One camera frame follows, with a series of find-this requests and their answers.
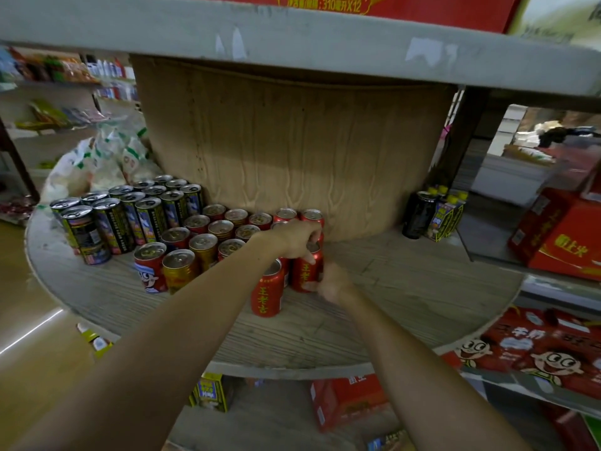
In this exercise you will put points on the person's right hand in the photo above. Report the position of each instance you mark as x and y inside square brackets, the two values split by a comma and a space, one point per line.
[333, 284]

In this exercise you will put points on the person's left hand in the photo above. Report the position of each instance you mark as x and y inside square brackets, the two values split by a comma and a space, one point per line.
[293, 239]

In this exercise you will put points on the red can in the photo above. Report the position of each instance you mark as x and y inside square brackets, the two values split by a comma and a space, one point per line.
[305, 274]

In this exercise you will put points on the block of red slim cans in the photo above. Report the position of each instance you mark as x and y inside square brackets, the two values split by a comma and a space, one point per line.
[266, 300]

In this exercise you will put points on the round wooden shelf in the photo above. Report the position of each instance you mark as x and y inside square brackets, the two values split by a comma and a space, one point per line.
[422, 286]

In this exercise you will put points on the red and gold shelf cans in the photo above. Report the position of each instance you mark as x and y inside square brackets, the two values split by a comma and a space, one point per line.
[178, 272]

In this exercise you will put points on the group of tall blue-yellow cans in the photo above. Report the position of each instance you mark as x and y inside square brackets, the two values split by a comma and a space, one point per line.
[112, 225]

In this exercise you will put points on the person's right forearm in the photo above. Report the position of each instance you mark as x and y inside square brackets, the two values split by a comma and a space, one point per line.
[432, 385]

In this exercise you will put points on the person's left forearm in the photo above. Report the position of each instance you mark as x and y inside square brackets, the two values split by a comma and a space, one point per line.
[150, 361]

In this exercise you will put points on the black can by column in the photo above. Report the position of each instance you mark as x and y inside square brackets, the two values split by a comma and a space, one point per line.
[419, 216]

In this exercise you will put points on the yellow green bottle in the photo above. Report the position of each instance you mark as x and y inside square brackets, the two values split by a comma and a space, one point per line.
[446, 216]

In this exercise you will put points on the row of yellow orange cartons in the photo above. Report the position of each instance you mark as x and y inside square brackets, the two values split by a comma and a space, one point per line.
[213, 392]

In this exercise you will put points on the dark price tag strip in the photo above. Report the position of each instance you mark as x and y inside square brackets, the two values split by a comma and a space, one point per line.
[385, 441]

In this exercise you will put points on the red yellow-print carton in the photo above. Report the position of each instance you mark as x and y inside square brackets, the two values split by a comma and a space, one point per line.
[558, 239]

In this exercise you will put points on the rows of colourful packets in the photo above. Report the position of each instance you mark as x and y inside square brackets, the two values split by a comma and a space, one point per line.
[112, 72]

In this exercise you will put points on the large red gift carton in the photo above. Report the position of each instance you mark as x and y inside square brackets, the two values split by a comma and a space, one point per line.
[422, 9]

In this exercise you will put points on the pile of yellow snack packets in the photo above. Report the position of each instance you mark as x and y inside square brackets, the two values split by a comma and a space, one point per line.
[47, 115]

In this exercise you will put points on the group of red packets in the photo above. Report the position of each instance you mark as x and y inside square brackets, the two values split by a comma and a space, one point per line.
[16, 206]

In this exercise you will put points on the small green-top box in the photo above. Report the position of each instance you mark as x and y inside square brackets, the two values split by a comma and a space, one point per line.
[577, 432]

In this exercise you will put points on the row of mixed colour packets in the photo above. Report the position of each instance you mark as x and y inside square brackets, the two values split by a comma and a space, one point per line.
[47, 68]

